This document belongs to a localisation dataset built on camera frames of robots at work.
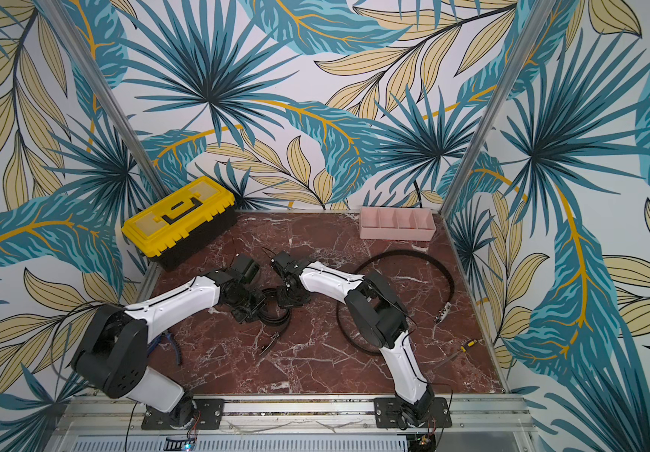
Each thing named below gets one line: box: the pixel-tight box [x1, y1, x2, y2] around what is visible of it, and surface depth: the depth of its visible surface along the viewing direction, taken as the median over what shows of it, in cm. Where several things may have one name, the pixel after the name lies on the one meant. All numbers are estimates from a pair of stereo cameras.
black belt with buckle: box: [259, 287, 292, 357], surface depth 89 cm
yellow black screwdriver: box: [433, 339, 479, 371], surface depth 87 cm
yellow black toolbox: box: [121, 176, 238, 273], surface depth 97 cm
